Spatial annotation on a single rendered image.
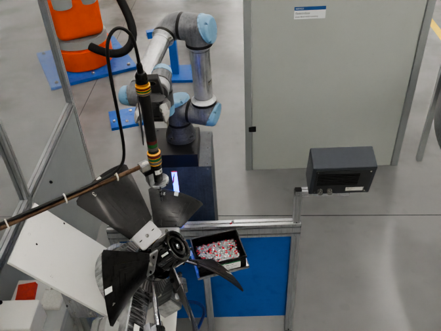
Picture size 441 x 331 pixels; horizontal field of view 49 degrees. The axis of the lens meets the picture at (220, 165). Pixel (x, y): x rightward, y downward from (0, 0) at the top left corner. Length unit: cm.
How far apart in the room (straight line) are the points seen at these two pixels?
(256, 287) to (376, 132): 174
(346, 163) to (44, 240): 118
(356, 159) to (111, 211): 99
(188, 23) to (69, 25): 345
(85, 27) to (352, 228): 345
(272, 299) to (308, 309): 37
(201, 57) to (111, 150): 232
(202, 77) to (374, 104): 183
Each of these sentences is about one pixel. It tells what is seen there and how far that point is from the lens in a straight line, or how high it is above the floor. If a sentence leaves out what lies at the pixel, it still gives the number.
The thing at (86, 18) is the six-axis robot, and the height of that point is 59.
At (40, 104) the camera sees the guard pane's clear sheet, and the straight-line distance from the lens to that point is 262.
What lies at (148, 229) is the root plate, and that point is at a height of 127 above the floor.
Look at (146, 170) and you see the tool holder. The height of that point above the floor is 151.
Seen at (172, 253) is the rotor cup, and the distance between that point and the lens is 164.
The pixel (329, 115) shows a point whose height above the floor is 50.
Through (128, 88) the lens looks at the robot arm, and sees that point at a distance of 190.
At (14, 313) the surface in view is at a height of 97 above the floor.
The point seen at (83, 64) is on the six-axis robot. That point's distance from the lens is 551.
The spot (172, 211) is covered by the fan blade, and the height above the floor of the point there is 118.
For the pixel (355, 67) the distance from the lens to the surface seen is 350.
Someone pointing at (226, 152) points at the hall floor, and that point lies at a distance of 408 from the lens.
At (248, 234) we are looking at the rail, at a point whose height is 80.
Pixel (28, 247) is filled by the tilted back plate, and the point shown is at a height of 133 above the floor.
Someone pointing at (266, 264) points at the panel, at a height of 56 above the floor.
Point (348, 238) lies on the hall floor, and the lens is 341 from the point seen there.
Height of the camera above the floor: 247
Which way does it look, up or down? 39 degrees down
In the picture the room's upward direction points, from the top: 3 degrees counter-clockwise
